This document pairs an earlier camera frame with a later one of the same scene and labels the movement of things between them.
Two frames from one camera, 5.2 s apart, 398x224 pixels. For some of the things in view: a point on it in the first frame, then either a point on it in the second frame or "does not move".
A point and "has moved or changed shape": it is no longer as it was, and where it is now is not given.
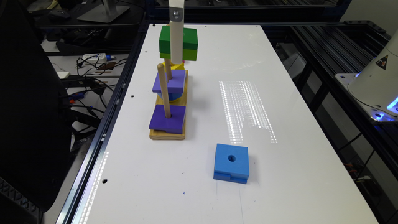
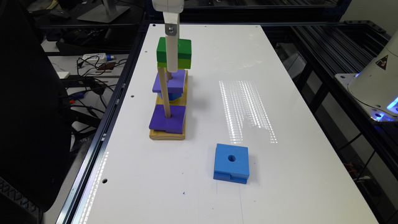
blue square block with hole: (231, 163) does not move
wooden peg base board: (161, 135) does not move
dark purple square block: (173, 124) does not move
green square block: (190, 43) has moved or changed shape
